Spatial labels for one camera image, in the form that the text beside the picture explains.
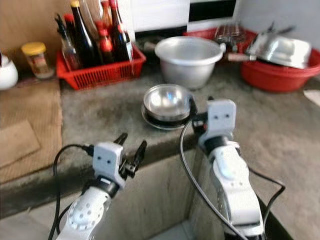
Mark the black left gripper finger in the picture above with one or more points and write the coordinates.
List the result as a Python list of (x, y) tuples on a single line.
[(140, 153), (121, 139)]

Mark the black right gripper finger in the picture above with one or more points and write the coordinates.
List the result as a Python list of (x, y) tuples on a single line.
[(210, 100), (193, 107)]

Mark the steel bowl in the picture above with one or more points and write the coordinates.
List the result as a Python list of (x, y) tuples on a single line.
[(167, 102), (285, 52)]

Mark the dark rimmed steel dish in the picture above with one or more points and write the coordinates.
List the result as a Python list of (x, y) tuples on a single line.
[(167, 126)]

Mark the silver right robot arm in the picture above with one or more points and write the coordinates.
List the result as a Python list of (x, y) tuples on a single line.
[(232, 185)]

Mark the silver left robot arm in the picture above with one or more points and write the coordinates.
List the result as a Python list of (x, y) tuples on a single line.
[(85, 215)]

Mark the aluminium pot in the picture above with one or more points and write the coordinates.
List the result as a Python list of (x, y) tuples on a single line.
[(187, 72)]

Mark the red plastic basket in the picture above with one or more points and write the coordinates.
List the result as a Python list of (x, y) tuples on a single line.
[(105, 75)]

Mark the red plastic basin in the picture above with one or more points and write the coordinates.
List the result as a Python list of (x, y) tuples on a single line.
[(275, 80)]

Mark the red plastic crate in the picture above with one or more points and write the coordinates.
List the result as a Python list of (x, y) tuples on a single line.
[(197, 33)]

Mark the brown woven mat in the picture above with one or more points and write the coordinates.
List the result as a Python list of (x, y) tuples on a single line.
[(40, 110)]

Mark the inverted steel bowl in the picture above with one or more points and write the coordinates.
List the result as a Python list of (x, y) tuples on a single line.
[(285, 52)]

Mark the small red sauce bottle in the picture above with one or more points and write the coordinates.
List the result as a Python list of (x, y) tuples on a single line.
[(106, 46)]

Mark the dark bottle red cap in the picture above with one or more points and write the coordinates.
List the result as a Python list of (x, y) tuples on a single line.
[(121, 42)]

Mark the clear bottle black spout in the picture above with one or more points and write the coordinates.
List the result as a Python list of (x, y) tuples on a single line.
[(71, 52)]

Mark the dark bottle yellow cap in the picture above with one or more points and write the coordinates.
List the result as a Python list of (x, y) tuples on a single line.
[(86, 42)]

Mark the brown flat board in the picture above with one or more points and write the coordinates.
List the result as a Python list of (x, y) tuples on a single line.
[(17, 142)]

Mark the yellow lid glass jar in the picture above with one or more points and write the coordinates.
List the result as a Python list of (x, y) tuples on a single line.
[(37, 62)]

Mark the amber bottle red cap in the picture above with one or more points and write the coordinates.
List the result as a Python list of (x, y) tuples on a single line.
[(106, 17)]

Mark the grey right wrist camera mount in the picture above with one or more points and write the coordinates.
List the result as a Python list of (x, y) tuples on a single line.
[(221, 117)]

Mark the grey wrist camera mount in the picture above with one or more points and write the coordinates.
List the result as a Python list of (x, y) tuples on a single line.
[(107, 162), (221, 117)]

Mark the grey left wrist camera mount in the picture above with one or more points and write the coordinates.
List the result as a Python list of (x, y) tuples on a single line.
[(107, 162)]

